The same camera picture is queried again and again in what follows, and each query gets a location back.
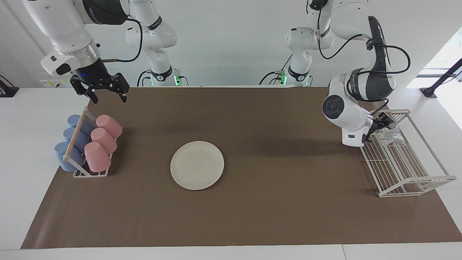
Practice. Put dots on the blue foam cylinder bottom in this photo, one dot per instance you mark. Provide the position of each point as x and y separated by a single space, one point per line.
74 121

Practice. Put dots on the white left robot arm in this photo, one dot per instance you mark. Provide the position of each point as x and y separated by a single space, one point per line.
343 112

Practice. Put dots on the pink foam cylinder top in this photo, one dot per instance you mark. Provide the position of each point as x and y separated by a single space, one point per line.
96 157

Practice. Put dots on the pink foam cylinder bottom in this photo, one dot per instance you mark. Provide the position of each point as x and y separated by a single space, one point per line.
108 125

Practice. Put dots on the brown paper table mat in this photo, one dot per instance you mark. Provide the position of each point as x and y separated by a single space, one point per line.
288 216

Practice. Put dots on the blue foam cylinder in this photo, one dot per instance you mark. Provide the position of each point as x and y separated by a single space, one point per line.
61 155
74 121
68 134

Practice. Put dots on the pink foam cylinder middle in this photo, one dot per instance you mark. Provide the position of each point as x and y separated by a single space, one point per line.
104 140

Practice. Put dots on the black table clamp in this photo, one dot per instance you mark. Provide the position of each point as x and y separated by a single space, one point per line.
7 90

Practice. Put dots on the blue foam cylinder middle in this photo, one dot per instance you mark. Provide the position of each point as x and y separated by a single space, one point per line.
68 134

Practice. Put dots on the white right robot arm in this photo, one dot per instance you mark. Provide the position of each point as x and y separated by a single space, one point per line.
65 29

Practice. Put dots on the white cup rack wooden rod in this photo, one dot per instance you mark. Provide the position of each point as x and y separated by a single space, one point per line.
75 133

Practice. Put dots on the blue foam cylinder top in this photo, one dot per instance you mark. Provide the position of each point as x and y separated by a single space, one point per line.
61 155

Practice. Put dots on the white wall socket box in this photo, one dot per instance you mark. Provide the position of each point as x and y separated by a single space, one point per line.
47 83

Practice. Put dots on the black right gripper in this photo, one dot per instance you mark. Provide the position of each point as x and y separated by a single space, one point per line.
94 77

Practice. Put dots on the cream round plate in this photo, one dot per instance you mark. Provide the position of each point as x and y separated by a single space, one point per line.
197 165

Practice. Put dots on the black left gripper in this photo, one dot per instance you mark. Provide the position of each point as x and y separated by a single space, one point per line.
375 124

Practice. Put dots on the pink foam cylinder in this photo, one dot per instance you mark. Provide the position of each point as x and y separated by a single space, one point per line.
96 157
104 140
108 125

